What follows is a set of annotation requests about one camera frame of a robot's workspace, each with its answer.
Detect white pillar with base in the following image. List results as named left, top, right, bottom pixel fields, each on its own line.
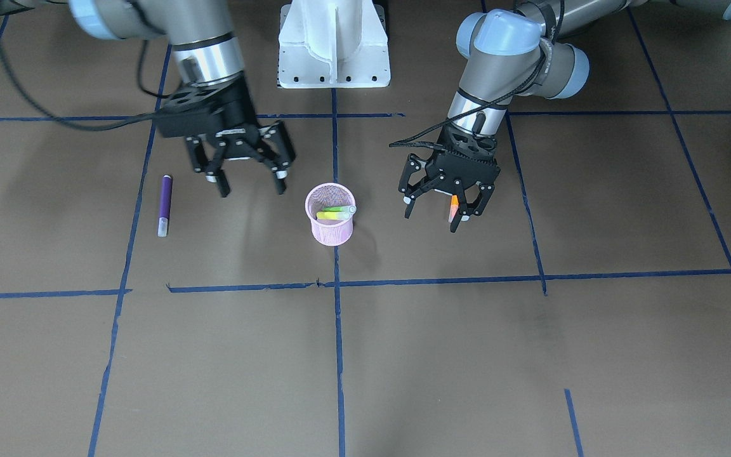
left=277, top=1, right=392, bottom=89

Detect orange highlighter pen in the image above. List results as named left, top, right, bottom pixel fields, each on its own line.
left=449, top=195, right=459, bottom=223

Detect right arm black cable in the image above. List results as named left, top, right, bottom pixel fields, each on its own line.
left=0, top=13, right=173, bottom=133

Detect purple highlighter pen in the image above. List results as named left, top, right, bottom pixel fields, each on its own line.
left=157, top=174, right=173, bottom=237

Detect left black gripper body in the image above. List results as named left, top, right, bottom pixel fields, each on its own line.
left=426, top=124, right=500, bottom=194

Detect pink mesh pen holder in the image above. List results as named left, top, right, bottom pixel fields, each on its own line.
left=305, top=183, right=357, bottom=247

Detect green highlighter pen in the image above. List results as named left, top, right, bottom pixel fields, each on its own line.
left=322, top=205, right=357, bottom=214

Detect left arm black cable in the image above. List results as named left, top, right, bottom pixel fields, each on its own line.
left=389, top=0, right=566, bottom=152

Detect yellow highlighter pen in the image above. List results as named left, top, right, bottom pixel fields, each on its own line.
left=315, top=211, right=353, bottom=223

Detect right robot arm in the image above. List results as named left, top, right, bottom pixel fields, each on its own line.
left=0, top=1, right=296, bottom=197

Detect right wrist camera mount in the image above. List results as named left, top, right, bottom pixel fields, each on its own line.
left=153, top=86, right=221, bottom=138

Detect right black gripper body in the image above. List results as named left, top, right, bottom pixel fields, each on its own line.
left=179, top=70, right=261, bottom=159

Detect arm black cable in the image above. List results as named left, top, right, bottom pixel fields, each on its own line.
left=0, top=13, right=173, bottom=133
left=389, top=0, right=566, bottom=152

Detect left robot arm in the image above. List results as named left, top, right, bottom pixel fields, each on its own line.
left=390, top=1, right=642, bottom=232

